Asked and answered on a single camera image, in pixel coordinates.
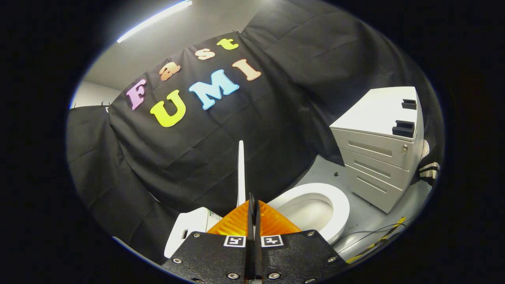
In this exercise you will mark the white toilet lid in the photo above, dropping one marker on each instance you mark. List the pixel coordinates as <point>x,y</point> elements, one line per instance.
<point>241,173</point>

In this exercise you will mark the black backdrop cloth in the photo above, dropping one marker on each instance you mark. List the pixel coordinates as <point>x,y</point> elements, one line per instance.
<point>221,150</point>

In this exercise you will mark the black white striped object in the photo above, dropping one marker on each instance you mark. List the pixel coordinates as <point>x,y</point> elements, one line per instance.
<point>429,172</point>

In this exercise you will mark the white toilet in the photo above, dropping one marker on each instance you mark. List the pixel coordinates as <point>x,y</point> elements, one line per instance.
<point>339,209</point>

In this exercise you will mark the yellow black floor tape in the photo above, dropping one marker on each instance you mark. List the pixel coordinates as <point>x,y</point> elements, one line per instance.
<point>378,240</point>

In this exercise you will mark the white drawer cabinet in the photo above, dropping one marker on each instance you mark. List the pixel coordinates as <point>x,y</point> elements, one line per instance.
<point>378,157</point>

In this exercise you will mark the black block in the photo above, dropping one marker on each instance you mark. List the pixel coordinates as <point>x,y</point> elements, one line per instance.
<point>404,129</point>
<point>409,104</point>

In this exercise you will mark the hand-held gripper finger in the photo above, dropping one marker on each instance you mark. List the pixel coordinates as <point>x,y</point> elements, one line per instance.
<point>250,252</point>
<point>258,256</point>

